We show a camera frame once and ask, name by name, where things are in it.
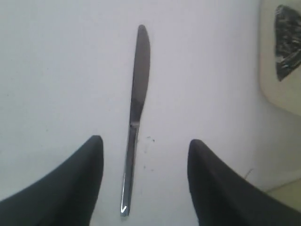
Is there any steel table knife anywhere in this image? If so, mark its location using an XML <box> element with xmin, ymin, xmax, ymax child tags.
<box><xmin>120</xmin><ymin>24</ymin><xmax>151</xmax><ymax>217</ymax></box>

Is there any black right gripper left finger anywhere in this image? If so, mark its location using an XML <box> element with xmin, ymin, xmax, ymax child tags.
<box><xmin>0</xmin><ymin>135</ymin><xmax>103</xmax><ymax>226</ymax></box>

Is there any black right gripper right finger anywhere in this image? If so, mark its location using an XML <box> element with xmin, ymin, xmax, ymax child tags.
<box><xmin>187</xmin><ymin>139</ymin><xmax>301</xmax><ymax>226</ymax></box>

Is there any cream bin with triangle mark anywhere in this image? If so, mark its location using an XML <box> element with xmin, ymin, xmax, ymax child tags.
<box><xmin>259</xmin><ymin>0</ymin><xmax>301</xmax><ymax>115</ymax></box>

